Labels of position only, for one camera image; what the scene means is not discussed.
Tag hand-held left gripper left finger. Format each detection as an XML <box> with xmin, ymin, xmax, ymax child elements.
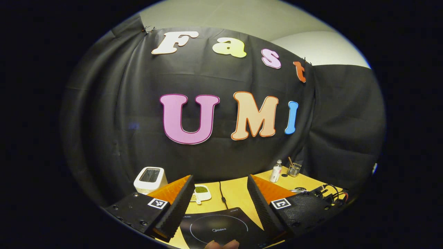
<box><xmin>103</xmin><ymin>175</ymin><xmax>195</xmax><ymax>242</ymax></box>

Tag black power cable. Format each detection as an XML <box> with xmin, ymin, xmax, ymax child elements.
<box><xmin>218</xmin><ymin>181</ymin><xmax>229</xmax><ymax>210</ymax></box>

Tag black backdrop cloth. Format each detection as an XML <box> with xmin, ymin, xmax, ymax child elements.
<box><xmin>61</xmin><ymin>14</ymin><xmax>386</xmax><ymax>208</ymax></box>

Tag clear bottle with white label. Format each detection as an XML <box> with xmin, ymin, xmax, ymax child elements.
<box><xmin>270</xmin><ymin>159</ymin><xmax>283</xmax><ymax>183</ymax></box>

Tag clear glass cup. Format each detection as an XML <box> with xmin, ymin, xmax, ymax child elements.
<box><xmin>287</xmin><ymin>163</ymin><xmax>302</xmax><ymax>178</ymax></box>

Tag white toaster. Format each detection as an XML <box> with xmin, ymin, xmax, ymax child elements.
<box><xmin>134</xmin><ymin>166</ymin><xmax>169</xmax><ymax>195</ymax></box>

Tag black induction cooktop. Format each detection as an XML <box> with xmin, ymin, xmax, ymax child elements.
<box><xmin>179</xmin><ymin>207</ymin><xmax>275</xmax><ymax>249</ymax></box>

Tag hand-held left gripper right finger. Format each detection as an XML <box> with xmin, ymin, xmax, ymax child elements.
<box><xmin>247</xmin><ymin>174</ymin><xmax>342</xmax><ymax>240</ymax></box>

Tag white divided bean dish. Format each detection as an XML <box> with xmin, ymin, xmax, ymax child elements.
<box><xmin>189</xmin><ymin>185</ymin><xmax>213</xmax><ymax>205</ymax></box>

